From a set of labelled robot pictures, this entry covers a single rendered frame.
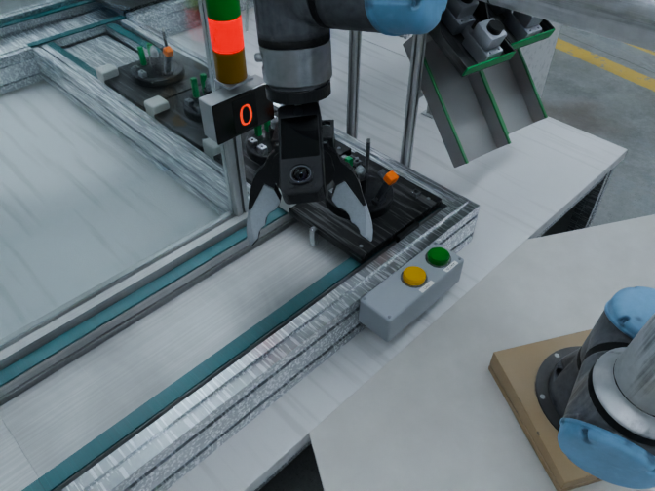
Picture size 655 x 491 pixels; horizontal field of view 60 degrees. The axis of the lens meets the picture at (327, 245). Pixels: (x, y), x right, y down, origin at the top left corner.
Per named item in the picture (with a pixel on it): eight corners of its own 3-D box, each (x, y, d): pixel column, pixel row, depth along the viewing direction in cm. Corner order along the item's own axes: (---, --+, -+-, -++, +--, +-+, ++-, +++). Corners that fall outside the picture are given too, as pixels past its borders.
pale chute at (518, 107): (533, 123, 133) (548, 117, 129) (493, 140, 128) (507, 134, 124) (487, 10, 132) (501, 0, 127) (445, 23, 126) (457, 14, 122)
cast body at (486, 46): (496, 60, 111) (515, 34, 105) (481, 67, 109) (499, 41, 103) (470, 30, 113) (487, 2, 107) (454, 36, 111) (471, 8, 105)
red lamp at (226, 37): (250, 47, 89) (248, 16, 85) (224, 56, 86) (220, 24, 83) (231, 37, 91) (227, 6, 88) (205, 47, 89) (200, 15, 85)
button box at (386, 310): (459, 281, 109) (465, 257, 104) (387, 343, 98) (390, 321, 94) (431, 262, 112) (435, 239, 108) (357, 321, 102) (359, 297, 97)
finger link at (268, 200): (257, 226, 76) (292, 173, 71) (250, 250, 71) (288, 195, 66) (236, 214, 75) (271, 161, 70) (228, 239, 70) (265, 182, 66)
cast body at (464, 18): (469, 30, 113) (485, 3, 107) (452, 36, 111) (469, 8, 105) (444, 0, 115) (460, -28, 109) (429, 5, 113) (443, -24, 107)
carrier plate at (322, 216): (441, 206, 117) (442, 198, 116) (361, 264, 105) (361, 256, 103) (356, 158, 129) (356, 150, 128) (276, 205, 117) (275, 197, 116)
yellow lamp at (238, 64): (253, 77, 92) (250, 48, 89) (228, 87, 90) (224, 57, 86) (234, 66, 95) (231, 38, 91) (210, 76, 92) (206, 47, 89)
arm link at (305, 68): (329, 48, 56) (248, 53, 57) (331, 94, 59) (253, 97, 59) (331, 31, 62) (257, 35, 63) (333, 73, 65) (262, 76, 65)
